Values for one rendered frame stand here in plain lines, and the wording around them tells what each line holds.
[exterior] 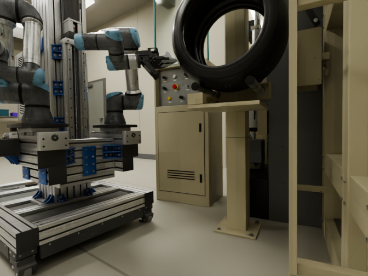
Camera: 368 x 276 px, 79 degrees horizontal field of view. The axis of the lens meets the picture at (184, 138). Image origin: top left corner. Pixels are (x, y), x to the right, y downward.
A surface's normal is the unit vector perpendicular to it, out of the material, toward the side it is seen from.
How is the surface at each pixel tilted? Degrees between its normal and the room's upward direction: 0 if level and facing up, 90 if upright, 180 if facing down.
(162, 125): 90
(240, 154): 90
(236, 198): 90
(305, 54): 90
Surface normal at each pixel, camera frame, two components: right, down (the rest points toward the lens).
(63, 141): 0.80, 0.00
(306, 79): -0.45, 0.04
